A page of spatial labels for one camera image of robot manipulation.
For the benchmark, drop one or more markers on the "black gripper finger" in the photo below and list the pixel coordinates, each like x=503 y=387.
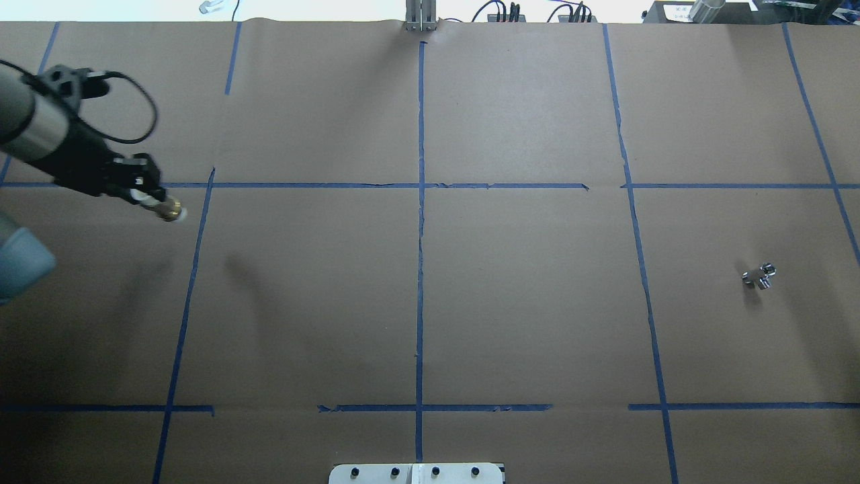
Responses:
x=148 y=179
x=149 y=202

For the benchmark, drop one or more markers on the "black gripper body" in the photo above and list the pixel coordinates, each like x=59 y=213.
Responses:
x=82 y=163

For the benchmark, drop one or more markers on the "brass white PPR pipe fitting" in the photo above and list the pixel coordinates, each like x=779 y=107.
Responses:
x=177 y=211

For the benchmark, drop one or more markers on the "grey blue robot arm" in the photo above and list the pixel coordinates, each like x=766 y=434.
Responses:
x=43 y=129

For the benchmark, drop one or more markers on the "chrome metal valve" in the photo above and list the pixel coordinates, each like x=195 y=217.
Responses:
x=760 y=277

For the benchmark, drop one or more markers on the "far black orange connector box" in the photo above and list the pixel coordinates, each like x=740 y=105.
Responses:
x=500 y=12

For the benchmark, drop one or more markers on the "black orange connector box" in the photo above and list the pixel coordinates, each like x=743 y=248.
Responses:
x=500 y=12
x=571 y=12

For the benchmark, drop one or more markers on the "near black orange connector box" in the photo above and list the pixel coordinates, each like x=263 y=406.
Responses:
x=571 y=12

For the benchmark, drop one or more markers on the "black weight base block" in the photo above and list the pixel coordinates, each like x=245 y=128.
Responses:
x=675 y=12

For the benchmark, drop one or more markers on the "silver metal cylinder weight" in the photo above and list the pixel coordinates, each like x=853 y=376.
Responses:
x=705 y=11

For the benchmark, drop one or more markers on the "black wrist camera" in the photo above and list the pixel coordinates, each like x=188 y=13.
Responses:
x=71 y=84

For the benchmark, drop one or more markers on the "silver aluminium frame post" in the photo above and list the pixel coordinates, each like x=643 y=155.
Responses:
x=420 y=16

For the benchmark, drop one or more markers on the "white camera mast post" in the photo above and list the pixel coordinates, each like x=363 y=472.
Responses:
x=417 y=472

